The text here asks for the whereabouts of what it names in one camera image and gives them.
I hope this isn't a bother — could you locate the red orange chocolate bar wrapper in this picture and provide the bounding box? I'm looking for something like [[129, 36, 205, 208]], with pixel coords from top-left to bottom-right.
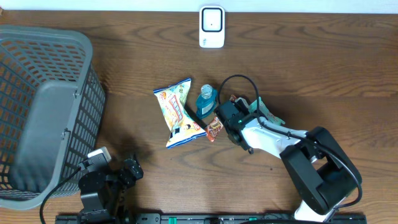
[[204, 94, 246, 142]]

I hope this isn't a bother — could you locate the grey plastic lattice basket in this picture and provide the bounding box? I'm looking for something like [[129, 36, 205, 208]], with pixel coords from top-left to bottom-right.
[[1, 25, 106, 210]]

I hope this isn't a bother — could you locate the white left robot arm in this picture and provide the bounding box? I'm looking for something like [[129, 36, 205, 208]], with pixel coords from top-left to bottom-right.
[[76, 153, 144, 224]]

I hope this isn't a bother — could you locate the yellow snack chips bag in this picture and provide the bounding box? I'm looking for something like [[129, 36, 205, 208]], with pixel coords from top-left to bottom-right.
[[153, 78, 206, 149]]

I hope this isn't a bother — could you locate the black mounting rail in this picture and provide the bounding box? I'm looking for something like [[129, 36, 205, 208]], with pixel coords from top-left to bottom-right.
[[55, 213, 368, 224]]

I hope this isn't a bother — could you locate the black camera cable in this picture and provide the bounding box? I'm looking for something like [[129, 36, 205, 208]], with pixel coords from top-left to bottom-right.
[[39, 166, 83, 224], [216, 73, 364, 210]]

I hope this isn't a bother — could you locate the black right camera cable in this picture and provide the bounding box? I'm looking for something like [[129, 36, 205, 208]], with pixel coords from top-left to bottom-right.
[[216, 73, 364, 210]]

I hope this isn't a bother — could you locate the black left camera cable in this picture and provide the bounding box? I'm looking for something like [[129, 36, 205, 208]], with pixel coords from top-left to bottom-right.
[[39, 166, 83, 224]]

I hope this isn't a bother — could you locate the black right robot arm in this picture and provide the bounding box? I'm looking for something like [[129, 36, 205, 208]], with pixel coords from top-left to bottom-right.
[[215, 99, 363, 222]]

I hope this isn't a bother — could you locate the blue mouthwash bottle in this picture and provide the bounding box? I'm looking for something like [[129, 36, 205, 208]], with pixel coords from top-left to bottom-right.
[[196, 84, 218, 119]]

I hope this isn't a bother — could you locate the mint green wipes pack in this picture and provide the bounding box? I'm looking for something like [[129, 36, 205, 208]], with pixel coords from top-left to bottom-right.
[[249, 97, 285, 126]]

